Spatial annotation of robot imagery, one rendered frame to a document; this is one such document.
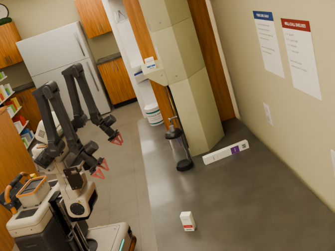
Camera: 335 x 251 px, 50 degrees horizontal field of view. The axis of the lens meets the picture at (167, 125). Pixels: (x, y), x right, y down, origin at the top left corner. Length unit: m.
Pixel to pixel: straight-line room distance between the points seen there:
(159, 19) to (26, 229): 1.62
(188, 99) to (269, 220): 0.85
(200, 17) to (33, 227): 1.75
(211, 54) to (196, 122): 0.53
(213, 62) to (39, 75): 5.07
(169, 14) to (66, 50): 5.09
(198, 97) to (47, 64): 5.20
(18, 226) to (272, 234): 1.74
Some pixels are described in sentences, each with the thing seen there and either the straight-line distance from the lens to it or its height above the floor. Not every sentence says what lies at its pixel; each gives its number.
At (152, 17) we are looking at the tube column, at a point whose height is 1.78.
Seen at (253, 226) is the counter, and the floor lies 0.94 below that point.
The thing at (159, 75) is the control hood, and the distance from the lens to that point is 1.99.
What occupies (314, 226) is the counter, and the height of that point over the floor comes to 0.94.
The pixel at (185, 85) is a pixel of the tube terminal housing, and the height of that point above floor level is 1.37.
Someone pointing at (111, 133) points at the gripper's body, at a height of 1.09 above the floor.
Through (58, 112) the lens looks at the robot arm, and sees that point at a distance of 2.13.
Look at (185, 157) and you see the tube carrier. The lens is 2.02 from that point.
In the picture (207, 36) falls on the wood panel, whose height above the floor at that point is 1.54.
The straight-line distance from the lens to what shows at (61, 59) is 6.99.
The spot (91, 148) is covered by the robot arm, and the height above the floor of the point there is 1.19.
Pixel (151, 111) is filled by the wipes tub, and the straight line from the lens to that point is 2.81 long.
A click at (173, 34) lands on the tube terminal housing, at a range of 1.97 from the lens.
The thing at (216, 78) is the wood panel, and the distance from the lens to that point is 2.45.
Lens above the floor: 1.91
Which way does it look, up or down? 21 degrees down
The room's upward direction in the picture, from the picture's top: 19 degrees counter-clockwise
